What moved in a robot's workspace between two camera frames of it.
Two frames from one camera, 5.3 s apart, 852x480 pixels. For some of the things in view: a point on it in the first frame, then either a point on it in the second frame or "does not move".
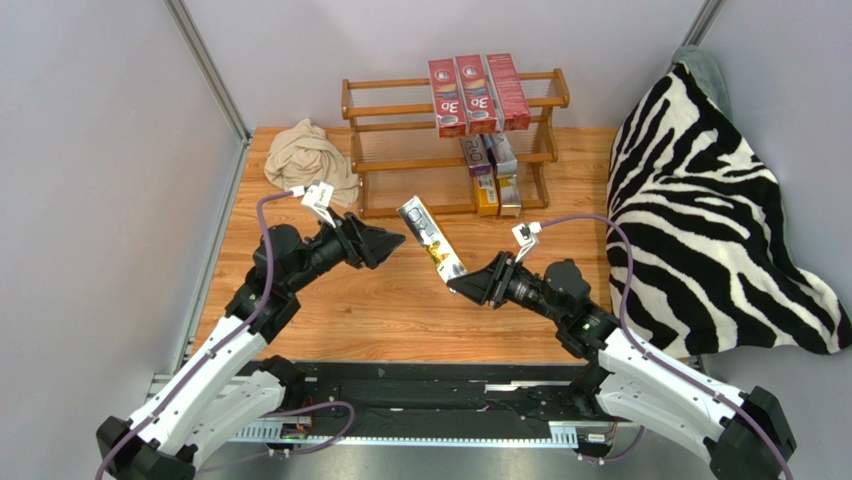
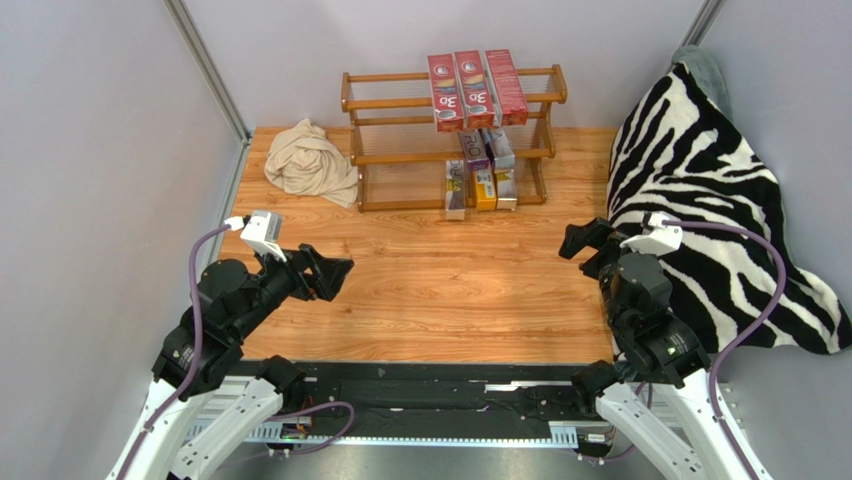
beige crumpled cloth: x=300 y=154 does not move
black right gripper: x=500 y=282 -> x=595 y=247
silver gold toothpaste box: x=432 y=244 -> x=455 y=202
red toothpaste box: x=511 y=102 does not move
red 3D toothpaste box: x=447 y=98 does not move
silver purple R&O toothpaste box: x=503 y=155 does not move
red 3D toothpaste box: x=477 y=95 does not move
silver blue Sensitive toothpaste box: x=476 y=155 does not move
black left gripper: x=357 y=240 -> x=328 y=274
